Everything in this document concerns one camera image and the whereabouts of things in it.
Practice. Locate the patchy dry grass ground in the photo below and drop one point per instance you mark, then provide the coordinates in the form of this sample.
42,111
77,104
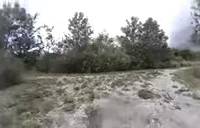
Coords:
71,93
194,80

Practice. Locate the pale dirt path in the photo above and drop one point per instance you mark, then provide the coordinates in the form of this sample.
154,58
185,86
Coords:
174,100

